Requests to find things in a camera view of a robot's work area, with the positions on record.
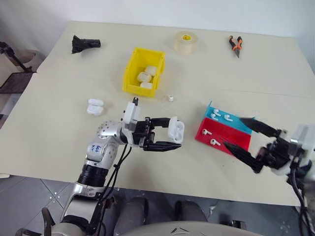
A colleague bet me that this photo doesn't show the black strap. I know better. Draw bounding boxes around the black strap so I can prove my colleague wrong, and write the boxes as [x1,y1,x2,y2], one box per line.
[14,207,56,236]

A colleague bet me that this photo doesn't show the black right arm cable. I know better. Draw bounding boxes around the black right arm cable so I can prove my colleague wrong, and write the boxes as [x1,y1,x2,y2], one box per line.
[286,159,315,236]

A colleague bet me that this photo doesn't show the clear tape roll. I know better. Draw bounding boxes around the clear tape roll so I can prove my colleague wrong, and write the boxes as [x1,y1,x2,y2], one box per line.
[174,31,199,56]

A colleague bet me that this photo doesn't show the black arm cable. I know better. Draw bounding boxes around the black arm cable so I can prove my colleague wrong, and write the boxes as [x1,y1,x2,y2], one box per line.
[90,144,132,236]
[286,159,315,236]

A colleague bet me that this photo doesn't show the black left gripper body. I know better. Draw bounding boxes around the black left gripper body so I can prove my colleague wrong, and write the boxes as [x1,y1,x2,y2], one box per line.
[132,117,156,149]

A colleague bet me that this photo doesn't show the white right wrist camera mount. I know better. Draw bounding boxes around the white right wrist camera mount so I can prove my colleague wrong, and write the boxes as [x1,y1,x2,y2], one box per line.
[270,124,315,177]

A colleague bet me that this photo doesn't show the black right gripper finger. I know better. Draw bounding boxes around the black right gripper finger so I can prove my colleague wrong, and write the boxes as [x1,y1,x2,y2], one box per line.
[239,117,283,138]
[222,141,264,175]

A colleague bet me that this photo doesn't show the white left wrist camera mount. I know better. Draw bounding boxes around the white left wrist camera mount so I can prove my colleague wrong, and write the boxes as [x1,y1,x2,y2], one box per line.
[122,97,141,131]

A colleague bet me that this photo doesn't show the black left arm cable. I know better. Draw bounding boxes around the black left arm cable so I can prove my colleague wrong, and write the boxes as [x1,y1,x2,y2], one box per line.
[90,144,132,236]

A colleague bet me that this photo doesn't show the black stand with base plate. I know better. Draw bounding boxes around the black stand with base plate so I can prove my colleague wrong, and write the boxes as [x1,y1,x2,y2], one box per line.
[0,41,38,95]

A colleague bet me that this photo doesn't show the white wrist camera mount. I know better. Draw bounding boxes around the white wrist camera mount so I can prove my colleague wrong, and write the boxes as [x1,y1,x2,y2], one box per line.
[122,97,141,131]
[270,124,315,177]

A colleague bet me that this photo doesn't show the blue plastic tray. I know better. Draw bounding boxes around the blue plastic tray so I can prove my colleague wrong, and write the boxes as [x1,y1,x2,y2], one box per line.
[203,100,254,135]

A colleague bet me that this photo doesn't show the red plastic tray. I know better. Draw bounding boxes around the red plastic tray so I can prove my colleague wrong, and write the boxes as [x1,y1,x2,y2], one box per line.
[194,117,252,156]

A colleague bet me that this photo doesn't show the yellow plastic bin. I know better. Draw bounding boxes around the yellow plastic bin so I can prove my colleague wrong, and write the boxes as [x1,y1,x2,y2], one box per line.
[122,47,166,98]

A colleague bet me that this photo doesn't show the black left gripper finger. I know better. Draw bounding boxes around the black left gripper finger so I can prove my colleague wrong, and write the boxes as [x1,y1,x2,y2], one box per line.
[150,117,173,130]
[142,140,183,152]

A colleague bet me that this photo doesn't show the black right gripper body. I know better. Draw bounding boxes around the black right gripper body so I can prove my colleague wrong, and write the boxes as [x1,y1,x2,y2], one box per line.
[255,129,296,172]

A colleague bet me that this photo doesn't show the orange black pliers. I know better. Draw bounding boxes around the orange black pliers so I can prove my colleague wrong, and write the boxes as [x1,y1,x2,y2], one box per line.
[228,35,244,59]

